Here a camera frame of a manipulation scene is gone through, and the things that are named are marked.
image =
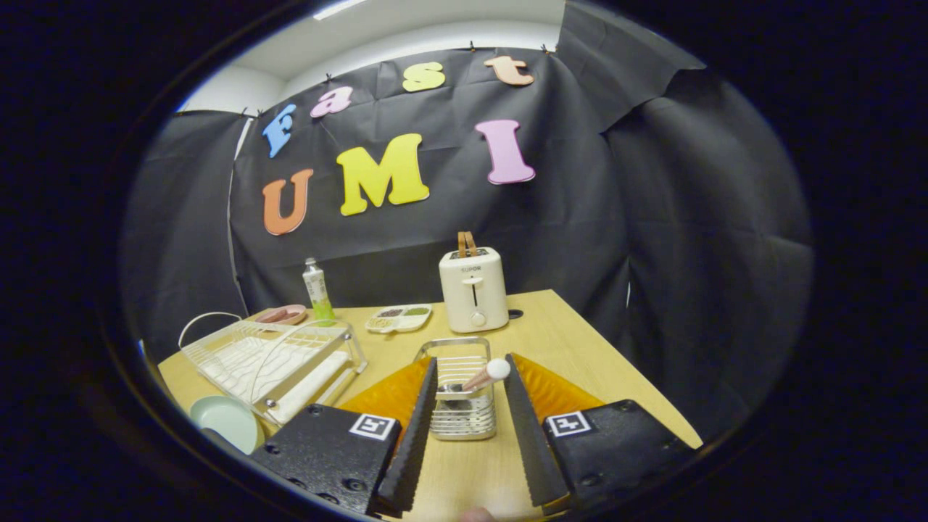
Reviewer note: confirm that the brown bread slice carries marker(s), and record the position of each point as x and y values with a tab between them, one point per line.
473	244
462	244

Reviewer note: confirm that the cream white toaster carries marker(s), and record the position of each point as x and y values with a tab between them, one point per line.
471	297

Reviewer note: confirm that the ceiling light panel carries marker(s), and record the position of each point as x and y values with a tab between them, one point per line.
339	9

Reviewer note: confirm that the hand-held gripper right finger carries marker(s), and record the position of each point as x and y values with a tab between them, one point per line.
529	442

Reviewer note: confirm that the pale green plate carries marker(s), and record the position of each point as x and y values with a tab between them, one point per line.
225	424

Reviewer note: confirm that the clear bottle with green liquid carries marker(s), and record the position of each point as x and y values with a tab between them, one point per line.
317	293

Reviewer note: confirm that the pink plate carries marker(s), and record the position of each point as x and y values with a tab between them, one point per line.
293	320

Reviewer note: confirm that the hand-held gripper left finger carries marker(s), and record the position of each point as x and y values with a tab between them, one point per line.
417	442

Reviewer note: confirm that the white divided grain tray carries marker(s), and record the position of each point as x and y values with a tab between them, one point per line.
399	322

